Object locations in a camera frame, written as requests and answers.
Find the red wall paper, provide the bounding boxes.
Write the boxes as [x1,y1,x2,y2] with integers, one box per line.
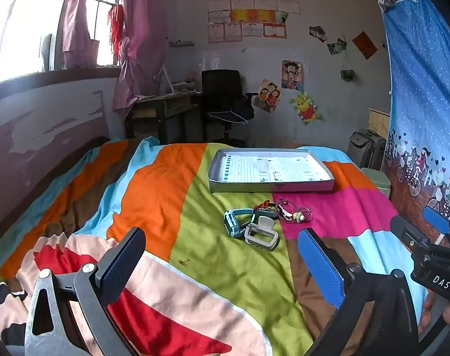
[352,31,378,60]

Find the wooden board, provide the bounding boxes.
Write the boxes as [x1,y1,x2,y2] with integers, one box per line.
[369,107,391,139]

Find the anime wall poster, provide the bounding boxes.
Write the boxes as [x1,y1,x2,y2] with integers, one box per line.
[282,60,303,90]

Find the white hair claw clip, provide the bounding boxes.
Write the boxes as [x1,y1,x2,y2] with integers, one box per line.
[243,216,281,252]

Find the grey suitcase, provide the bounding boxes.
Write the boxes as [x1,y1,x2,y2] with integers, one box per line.
[348,129,387,171]

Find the blue wrist watch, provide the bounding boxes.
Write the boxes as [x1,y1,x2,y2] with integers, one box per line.
[224,207,279,239]

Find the long pink curtain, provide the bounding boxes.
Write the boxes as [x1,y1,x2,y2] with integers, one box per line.
[112,0,168,111]

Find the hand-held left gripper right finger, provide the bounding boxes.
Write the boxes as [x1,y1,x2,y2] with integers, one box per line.
[298,229,420,356]

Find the red tassel ornament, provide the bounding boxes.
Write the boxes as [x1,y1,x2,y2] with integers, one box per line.
[107,3,125,47]

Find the white shallow cardboard box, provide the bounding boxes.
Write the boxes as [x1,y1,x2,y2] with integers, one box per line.
[207,148,335,193]

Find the black braided bracelet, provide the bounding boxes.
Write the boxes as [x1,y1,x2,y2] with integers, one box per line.
[275,199,290,223]

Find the white desk lamp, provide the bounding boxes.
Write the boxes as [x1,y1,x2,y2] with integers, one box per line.
[153,65,175,95]

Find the black office chair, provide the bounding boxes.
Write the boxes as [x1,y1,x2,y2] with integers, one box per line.
[201,69,259,147]

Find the pale green bin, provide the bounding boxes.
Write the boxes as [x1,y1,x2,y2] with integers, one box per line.
[360,168,392,199]

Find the person's right hand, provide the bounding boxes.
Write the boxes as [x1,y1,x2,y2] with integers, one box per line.
[418,290,450,336]

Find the knotted pink curtain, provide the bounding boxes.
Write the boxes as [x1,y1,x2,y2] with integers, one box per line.
[45,0,100,69]

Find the white clothes hanger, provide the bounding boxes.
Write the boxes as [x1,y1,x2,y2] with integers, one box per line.
[207,109,250,124]

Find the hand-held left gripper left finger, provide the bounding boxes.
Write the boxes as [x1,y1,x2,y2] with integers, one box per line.
[25,227,146,356]

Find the blue printed curtain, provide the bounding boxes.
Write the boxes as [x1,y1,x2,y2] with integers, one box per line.
[378,0,450,227]

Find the papers on desk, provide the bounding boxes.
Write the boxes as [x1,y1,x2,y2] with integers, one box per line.
[171,80,202,94]

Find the keychain with charms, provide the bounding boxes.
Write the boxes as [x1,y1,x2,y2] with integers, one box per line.
[284,208,307,225]

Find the yellow bear wall poster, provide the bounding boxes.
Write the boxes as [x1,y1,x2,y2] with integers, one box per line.
[290,91,321,123]

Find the colourful striped blanket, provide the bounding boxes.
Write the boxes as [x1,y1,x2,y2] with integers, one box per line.
[0,136,429,356]

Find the group of wall certificates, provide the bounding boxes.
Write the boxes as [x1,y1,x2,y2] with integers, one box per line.
[207,0,301,44]

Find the hanging green pot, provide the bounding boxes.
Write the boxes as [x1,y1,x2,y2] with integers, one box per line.
[340,54,355,82]

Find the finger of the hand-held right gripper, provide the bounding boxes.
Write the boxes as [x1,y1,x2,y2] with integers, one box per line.
[390,215,433,252]
[422,206,450,247]

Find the window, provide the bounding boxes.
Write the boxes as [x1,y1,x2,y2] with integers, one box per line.
[0,0,122,84]

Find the wooden desk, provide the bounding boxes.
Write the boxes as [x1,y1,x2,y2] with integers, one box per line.
[125,92,203,145]

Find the cartoon family wall poster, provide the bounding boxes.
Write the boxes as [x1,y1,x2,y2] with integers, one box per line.
[255,79,282,114]

